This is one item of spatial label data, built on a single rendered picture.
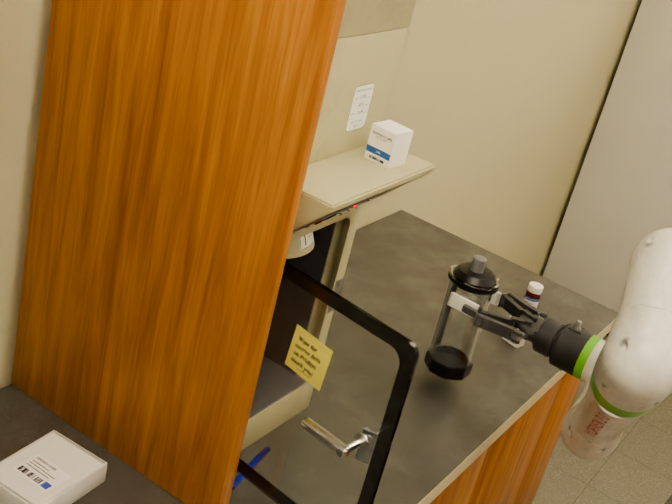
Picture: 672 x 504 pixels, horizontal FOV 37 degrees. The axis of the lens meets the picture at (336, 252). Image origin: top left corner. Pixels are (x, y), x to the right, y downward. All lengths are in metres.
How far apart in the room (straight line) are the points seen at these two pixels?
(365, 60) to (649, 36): 2.95
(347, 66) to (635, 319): 0.58
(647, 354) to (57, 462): 0.93
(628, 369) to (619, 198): 3.09
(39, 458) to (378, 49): 0.85
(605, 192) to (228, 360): 3.26
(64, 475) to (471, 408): 0.88
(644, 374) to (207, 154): 0.71
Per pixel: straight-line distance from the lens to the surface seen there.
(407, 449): 1.99
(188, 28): 1.46
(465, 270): 2.10
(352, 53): 1.58
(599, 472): 3.91
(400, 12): 1.67
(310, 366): 1.55
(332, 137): 1.62
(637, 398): 1.59
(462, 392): 2.22
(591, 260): 4.73
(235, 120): 1.43
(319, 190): 1.50
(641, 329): 1.57
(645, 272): 1.62
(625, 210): 4.63
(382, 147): 1.65
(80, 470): 1.72
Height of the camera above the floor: 2.08
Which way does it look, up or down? 26 degrees down
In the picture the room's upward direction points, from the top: 14 degrees clockwise
